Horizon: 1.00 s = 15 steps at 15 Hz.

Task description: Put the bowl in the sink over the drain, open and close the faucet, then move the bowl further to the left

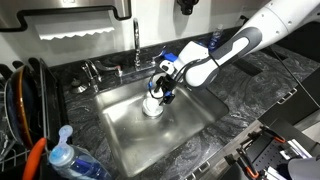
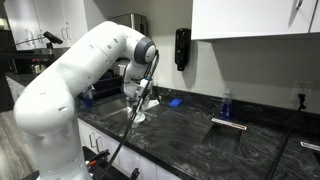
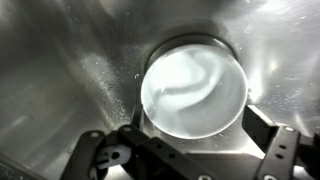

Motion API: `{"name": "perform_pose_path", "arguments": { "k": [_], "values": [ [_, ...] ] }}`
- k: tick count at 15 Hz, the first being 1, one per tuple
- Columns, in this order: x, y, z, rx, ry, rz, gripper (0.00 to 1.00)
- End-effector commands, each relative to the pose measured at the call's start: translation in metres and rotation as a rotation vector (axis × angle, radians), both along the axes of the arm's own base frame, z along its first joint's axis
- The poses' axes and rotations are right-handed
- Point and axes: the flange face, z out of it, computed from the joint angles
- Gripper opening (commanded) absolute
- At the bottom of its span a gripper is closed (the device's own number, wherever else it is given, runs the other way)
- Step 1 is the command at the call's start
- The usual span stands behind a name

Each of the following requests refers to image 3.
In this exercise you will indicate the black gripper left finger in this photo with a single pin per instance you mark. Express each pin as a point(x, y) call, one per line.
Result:
point(140, 156)

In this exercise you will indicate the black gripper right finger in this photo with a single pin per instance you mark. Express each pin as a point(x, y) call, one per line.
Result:
point(283, 150)

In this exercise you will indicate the white cup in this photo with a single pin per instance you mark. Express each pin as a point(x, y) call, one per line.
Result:
point(194, 93)

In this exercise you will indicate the stainless steel sink basin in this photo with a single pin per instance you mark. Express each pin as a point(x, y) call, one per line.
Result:
point(50, 83)

